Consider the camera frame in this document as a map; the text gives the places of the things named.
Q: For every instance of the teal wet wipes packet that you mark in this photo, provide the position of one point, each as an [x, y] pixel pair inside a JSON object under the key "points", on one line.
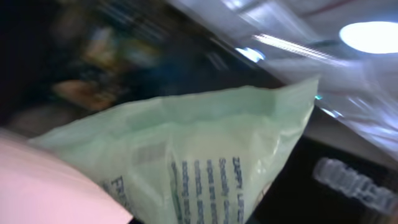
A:
{"points": [[197, 158]]}

